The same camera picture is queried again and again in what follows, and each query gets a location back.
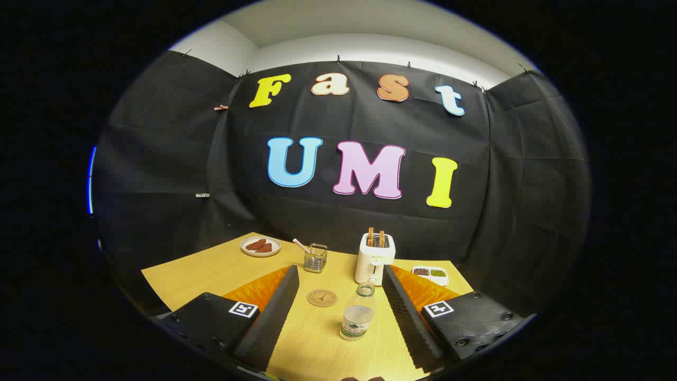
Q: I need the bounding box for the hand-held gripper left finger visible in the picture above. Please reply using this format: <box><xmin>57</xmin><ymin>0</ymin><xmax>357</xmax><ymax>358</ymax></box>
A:
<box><xmin>151</xmin><ymin>265</ymin><xmax>300</xmax><ymax>374</ymax></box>

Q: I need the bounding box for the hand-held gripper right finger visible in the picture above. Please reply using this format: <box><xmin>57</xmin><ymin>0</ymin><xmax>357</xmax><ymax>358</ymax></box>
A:
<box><xmin>381</xmin><ymin>265</ymin><xmax>537</xmax><ymax>374</ymax></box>

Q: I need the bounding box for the clear plastic juice bottle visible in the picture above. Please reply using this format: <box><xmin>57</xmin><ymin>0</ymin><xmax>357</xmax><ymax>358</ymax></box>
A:
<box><xmin>340</xmin><ymin>278</ymin><xmax>377</xmax><ymax>341</ymax></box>

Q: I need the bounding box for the round cork coaster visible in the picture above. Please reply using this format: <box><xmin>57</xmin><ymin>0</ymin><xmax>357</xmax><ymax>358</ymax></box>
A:
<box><xmin>307</xmin><ymin>289</ymin><xmax>338</xmax><ymax>307</ymax></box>

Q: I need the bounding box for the white divided bean dish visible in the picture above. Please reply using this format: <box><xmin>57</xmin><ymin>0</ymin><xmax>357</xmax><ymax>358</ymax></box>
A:
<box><xmin>411</xmin><ymin>266</ymin><xmax>450</xmax><ymax>287</ymax></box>

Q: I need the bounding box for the white toaster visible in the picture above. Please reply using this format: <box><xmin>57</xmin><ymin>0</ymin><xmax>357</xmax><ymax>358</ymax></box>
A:
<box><xmin>354</xmin><ymin>232</ymin><xmax>396</xmax><ymax>286</ymax></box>

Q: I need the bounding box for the round white plate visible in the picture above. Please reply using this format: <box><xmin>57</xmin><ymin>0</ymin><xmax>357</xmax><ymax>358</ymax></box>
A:
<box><xmin>240</xmin><ymin>235</ymin><xmax>281</xmax><ymax>258</ymax></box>

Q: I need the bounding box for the wooden table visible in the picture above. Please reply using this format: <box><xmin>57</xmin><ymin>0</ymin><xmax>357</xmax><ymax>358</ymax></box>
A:
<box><xmin>141</xmin><ymin>232</ymin><xmax>474</xmax><ymax>381</ymax></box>

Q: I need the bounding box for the black backdrop cloth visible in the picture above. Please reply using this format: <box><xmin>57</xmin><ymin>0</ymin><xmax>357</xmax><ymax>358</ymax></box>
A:
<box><xmin>93</xmin><ymin>50</ymin><xmax>590</xmax><ymax>318</ymax></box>

